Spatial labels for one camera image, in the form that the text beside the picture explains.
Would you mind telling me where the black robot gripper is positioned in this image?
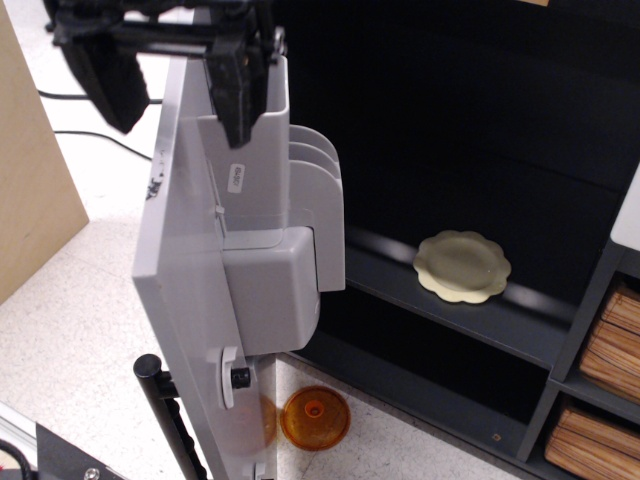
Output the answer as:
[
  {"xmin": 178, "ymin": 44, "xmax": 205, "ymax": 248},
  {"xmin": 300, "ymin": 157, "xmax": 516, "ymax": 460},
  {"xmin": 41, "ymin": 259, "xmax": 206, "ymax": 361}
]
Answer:
[{"xmin": 52, "ymin": 1, "xmax": 287, "ymax": 148}]

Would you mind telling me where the grey toy fridge door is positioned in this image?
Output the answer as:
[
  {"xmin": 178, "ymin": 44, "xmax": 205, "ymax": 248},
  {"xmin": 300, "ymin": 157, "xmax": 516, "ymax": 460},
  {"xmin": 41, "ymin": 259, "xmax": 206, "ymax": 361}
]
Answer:
[{"xmin": 133, "ymin": 50, "xmax": 345, "ymax": 479}]

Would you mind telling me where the dark grey fridge cabinet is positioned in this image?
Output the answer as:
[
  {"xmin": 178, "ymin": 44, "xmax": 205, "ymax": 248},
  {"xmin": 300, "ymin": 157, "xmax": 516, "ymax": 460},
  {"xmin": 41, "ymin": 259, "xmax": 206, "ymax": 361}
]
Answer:
[{"xmin": 274, "ymin": 1, "xmax": 639, "ymax": 479}]

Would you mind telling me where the black caster wheel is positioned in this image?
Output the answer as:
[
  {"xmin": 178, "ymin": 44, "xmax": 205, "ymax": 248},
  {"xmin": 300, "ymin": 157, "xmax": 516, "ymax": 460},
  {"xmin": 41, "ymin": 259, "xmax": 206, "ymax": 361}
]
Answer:
[{"xmin": 43, "ymin": 0, "xmax": 59, "ymax": 33}]

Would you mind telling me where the tan wooden board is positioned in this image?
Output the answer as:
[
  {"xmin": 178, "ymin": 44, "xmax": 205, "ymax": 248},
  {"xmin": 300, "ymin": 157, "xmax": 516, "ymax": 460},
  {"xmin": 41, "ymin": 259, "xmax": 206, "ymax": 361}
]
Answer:
[{"xmin": 1, "ymin": 7, "xmax": 89, "ymax": 301}]

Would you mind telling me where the cream scalloped toy plate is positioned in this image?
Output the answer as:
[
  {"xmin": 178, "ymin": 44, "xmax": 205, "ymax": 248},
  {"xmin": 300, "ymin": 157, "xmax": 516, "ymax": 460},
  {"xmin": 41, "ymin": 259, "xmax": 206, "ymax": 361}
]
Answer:
[{"xmin": 413, "ymin": 230, "xmax": 512, "ymax": 305}]

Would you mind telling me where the orange translucent plastic lid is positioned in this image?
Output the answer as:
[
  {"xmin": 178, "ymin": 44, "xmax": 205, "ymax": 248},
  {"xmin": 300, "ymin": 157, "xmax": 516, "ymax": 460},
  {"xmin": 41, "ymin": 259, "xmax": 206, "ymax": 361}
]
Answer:
[{"xmin": 279, "ymin": 386, "xmax": 351, "ymax": 451}]

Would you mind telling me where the white countertop edge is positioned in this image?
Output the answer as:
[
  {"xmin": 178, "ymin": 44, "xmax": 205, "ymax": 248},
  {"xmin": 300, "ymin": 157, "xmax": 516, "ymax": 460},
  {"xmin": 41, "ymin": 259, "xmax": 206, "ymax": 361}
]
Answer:
[{"xmin": 610, "ymin": 168, "xmax": 640, "ymax": 251}]

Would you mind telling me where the upper woven storage basket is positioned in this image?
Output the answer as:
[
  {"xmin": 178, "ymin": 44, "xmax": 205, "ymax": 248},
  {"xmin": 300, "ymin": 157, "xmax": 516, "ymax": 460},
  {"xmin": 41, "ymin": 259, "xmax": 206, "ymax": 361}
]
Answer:
[{"xmin": 579, "ymin": 284, "xmax": 639, "ymax": 404}]

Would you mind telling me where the woven storage basket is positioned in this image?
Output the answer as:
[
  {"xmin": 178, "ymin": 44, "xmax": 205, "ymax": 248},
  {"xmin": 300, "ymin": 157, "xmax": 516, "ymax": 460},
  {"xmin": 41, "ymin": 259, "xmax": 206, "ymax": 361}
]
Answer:
[
  {"xmin": 579, "ymin": 284, "xmax": 639, "ymax": 404},
  {"xmin": 544, "ymin": 406, "xmax": 639, "ymax": 480}
]

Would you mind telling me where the lower woven storage basket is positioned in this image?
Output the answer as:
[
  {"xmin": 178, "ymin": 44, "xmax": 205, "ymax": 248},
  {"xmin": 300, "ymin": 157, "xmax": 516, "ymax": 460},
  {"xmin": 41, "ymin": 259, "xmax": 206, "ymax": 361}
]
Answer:
[{"xmin": 544, "ymin": 406, "xmax": 639, "ymax": 480}]

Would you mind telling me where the black floor cable lower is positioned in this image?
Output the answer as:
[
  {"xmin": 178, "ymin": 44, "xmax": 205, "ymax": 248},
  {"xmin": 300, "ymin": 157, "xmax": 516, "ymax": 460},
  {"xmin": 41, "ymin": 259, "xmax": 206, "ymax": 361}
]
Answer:
[{"xmin": 53, "ymin": 129, "xmax": 153, "ymax": 162}]

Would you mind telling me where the black fridge door handle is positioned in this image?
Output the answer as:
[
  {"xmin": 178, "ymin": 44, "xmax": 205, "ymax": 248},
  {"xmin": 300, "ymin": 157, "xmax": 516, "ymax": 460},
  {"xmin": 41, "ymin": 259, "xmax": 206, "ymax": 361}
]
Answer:
[{"xmin": 133, "ymin": 354, "xmax": 207, "ymax": 480}]

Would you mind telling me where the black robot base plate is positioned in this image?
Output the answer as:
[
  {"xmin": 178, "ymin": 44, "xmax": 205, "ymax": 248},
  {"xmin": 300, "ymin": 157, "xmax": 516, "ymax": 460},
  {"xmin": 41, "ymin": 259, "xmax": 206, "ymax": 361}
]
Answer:
[{"xmin": 0, "ymin": 422, "xmax": 126, "ymax": 480}]

